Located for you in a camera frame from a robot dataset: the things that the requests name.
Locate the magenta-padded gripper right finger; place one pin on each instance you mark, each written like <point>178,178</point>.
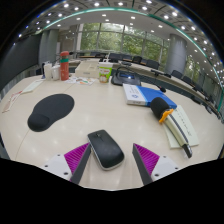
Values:
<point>149,160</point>

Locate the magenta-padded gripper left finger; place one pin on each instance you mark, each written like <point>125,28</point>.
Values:
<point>74,159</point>

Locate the black computer mouse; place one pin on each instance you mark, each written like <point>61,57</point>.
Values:
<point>106,150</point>

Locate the black mouse pad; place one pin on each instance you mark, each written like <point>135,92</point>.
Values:
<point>50,111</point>

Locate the pale green paper sheet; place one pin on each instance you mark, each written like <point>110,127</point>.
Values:
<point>188,128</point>

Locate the handheld microphone with foam head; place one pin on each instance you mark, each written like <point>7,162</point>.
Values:
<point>159,106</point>

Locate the blue and white book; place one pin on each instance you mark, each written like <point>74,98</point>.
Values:
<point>140,94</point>

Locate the colourful sticker sheet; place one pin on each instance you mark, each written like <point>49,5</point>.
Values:
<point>81,81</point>

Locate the black gooseneck conference microphone unit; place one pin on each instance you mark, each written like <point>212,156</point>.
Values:
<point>125,78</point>

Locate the red and white leaflet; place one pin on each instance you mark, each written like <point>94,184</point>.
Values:
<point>10,101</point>

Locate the black desk microphone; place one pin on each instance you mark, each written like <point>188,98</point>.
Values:
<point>160,72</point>

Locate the white cardboard box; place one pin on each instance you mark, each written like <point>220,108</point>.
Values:
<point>86,69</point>

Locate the white paper cup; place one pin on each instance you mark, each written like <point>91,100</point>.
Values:
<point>48,71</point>

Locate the red drink bottle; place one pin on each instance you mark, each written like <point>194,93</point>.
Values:
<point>64,68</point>

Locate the printed drink cup with straw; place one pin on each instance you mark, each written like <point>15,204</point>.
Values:
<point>105,73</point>

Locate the row of black office chairs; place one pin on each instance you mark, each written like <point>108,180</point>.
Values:
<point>151,64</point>

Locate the group of ceiling spotlights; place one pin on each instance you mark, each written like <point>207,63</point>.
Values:
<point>133,17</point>

